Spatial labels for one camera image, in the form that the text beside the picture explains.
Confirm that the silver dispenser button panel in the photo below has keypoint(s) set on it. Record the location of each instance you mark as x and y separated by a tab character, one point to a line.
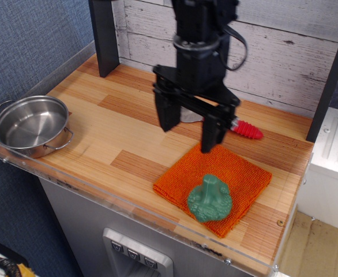
129	257

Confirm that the white toy sink unit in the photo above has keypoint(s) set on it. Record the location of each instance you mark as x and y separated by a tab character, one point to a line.
318	193

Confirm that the yellow object at corner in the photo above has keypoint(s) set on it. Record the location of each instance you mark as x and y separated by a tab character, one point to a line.
25	271

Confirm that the red handled metal spoon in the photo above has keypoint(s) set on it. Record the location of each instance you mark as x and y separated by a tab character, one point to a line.
240	127

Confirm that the steel pot with handles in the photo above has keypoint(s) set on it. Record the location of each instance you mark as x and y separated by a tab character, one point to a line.
35	126

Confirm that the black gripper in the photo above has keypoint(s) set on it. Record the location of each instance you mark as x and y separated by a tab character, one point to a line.
196	83

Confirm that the left dark grey post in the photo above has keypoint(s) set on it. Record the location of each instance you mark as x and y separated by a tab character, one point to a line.
104	34

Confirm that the clear acrylic guard rail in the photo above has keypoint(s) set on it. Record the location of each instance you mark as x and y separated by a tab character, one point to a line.
119	150

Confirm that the green toy broccoli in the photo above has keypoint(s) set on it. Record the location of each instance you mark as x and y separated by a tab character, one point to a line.
210	201

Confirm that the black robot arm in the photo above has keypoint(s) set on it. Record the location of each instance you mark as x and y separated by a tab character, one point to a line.
201	21

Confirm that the orange knitted rag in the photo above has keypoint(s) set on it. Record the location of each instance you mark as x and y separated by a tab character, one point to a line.
245	181

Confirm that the dark grey post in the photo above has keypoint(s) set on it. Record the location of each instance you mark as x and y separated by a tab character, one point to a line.
104	34
324	102

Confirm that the right dark grey post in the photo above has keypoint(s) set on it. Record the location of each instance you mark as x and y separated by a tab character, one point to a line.
324	102

